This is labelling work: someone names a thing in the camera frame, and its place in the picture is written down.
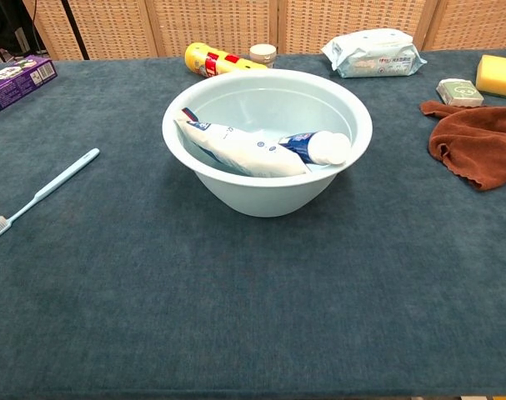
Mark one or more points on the blue white toothpaste tube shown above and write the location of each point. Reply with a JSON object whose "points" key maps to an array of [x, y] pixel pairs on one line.
{"points": [[327, 148]]}

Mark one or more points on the light blue toothbrush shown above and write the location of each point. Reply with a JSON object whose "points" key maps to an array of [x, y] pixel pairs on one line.
{"points": [[52, 185]]}

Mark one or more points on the light blue plastic basin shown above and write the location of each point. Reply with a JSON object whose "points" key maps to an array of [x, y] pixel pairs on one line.
{"points": [[277, 196]]}

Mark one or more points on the dark blue table cloth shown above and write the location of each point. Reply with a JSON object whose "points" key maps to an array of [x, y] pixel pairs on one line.
{"points": [[277, 312]]}

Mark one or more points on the yellow red canister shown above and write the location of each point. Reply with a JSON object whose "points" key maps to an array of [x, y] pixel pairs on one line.
{"points": [[211, 60]]}

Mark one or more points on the small white round jar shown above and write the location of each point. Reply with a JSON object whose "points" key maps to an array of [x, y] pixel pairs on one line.
{"points": [[262, 54]]}

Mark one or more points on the wicker folding screen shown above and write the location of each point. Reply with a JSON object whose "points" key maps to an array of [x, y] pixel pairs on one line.
{"points": [[219, 25]]}

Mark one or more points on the light blue wet wipes pack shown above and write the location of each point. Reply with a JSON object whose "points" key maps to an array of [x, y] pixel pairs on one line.
{"points": [[373, 56]]}

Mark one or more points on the brown towel cloth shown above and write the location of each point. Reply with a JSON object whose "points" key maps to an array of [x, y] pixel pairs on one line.
{"points": [[477, 141]]}

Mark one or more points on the small green soap box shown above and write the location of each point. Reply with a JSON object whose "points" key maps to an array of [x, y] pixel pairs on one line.
{"points": [[460, 92]]}

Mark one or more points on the black tripod stand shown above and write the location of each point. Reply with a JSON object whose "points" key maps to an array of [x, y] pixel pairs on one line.
{"points": [[75, 33]]}

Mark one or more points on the purple toothpaste box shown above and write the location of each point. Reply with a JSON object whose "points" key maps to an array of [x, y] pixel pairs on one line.
{"points": [[15, 81]]}

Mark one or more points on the yellow sponge block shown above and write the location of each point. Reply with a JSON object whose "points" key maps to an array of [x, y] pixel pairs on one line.
{"points": [[498, 75]]}

